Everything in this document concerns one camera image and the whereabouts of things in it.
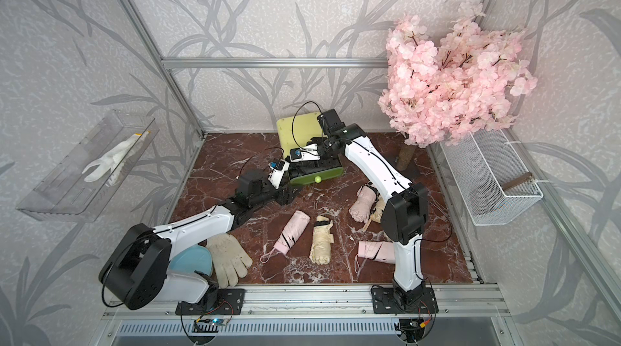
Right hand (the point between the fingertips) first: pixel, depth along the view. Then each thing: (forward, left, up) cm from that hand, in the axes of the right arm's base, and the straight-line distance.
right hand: (309, 152), depth 86 cm
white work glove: (-31, +27, -20) cm, 46 cm away
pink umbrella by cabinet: (-11, -21, -17) cm, 29 cm away
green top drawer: (-7, 0, -2) cm, 7 cm away
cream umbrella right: (-17, -24, -17) cm, 34 cm away
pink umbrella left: (-23, +7, -18) cm, 30 cm away
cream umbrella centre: (-25, -5, -17) cm, 31 cm away
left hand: (-9, +4, -6) cm, 12 cm away
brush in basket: (-21, -57, +12) cm, 62 cm away
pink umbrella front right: (-29, -24, -18) cm, 41 cm away
